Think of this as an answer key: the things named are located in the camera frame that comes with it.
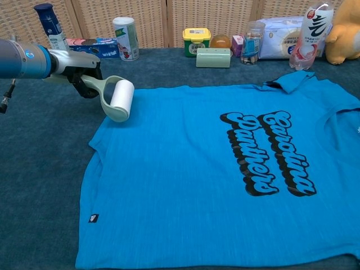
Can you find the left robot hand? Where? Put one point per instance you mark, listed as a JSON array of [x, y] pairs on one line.
[[76, 63]]

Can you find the green lint roller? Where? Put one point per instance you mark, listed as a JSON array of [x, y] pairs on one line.
[[121, 98]]

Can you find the blue cookie box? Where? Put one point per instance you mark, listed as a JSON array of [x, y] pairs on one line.
[[105, 46]]

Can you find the blue white bottle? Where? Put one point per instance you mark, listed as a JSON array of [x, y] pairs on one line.
[[52, 25]]

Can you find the green white snack canister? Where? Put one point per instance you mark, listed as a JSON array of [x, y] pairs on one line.
[[126, 39]]

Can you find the woven folding screen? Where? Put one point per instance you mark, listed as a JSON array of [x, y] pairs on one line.
[[157, 19]]

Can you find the dark teal carpeted table surface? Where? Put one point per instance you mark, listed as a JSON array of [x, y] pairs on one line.
[[42, 154]]

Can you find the yellow lidded green jar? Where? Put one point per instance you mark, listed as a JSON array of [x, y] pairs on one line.
[[196, 40]]

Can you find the light green roller case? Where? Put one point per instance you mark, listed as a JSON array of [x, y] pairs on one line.
[[213, 58]]

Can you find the amber round ball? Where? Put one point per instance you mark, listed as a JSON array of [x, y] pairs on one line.
[[220, 42]]

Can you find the blue printed t-shirt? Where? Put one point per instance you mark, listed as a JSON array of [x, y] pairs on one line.
[[174, 182]]

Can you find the purple pink small carton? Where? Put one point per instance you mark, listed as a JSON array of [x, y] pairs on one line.
[[238, 45]]

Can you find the clear plastic jar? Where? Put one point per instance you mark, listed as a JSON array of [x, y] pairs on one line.
[[251, 45]]

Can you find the white tissue pack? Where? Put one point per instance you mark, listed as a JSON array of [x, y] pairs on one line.
[[281, 39]]

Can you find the clear pink drink bottle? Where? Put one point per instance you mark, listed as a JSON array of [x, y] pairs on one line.
[[308, 39]]

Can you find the yellow plush toy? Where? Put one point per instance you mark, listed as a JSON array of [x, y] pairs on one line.
[[344, 33]]

